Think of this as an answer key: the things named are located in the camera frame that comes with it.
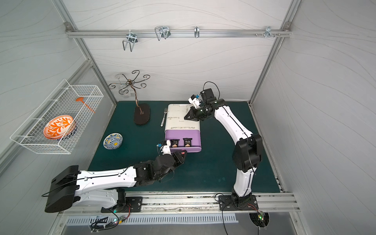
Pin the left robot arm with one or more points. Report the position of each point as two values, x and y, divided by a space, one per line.
74 187

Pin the white drawer cabinet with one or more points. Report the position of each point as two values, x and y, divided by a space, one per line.
175 118

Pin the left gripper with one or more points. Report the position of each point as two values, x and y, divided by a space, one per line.
177 157

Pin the metal hook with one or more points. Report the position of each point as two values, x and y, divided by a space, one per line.
268 33
162 32
196 32
130 41

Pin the left wiring bundle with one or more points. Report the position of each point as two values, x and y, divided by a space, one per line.
105 223

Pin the aluminium top rail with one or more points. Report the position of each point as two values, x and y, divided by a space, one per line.
175 33

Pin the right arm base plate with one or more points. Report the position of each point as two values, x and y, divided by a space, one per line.
234 203

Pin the silver fork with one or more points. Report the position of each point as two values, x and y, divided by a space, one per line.
164 116

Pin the blue yellow patterned bowl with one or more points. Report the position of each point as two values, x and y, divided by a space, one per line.
113 141

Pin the black cookie packet two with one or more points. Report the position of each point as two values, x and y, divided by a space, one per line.
187 142

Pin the purple drawer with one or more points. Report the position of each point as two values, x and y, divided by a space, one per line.
181 134

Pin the black cookie packet one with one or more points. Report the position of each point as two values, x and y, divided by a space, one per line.
174 143

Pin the black metal mug tree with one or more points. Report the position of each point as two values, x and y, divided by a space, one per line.
128 87

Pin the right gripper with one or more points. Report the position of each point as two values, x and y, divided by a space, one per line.
197 112

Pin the white vent grille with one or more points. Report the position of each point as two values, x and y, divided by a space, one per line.
151 219

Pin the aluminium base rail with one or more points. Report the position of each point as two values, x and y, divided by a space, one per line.
204 202

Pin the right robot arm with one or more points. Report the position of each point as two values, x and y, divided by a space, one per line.
248 146

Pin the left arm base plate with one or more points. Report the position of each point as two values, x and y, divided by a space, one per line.
126 205

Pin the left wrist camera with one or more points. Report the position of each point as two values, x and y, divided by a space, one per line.
164 147

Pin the orange patterned plate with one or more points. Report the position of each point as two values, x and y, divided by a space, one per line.
59 127

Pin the orange spatula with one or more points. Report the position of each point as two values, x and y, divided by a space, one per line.
81 99

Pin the white wire basket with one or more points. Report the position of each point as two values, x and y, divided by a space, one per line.
61 101

